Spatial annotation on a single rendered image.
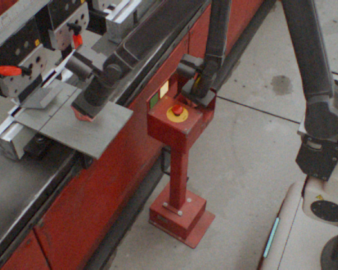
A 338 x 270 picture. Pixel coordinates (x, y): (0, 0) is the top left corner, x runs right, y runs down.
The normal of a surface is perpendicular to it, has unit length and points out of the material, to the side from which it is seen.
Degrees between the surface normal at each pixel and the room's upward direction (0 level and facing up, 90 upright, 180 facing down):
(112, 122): 0
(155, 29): 78
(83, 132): 0
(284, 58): 0
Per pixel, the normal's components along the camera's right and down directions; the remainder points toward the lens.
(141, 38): -0.29, 0.57
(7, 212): 0.01, -0.62
